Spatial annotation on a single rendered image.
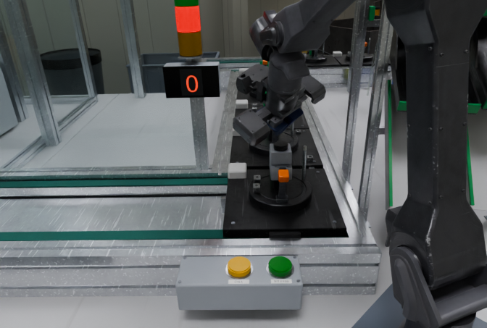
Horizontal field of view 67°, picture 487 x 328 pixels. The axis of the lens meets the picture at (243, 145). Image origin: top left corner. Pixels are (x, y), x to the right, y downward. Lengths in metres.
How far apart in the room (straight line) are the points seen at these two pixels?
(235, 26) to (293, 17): 5.14
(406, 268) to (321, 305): 0.38
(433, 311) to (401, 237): 0.07
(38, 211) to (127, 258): 0.35
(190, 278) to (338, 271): 0.27
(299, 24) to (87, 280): 0.59
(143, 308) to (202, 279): 0.16
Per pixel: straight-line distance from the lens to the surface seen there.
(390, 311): 0.50
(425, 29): 0.35
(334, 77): 1.98
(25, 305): 0.87
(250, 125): 0.64
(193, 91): 0.84
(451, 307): 0.41
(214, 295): 0.67
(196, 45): 0.82
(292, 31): 0.53
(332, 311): 0.75
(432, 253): 0.38
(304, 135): 1.13
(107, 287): 0.81
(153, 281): 0.76
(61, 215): 0.98
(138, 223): 0.88
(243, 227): 0.74
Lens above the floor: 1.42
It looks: 25 degrees down
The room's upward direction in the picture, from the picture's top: 2 degrees counter-clockwise
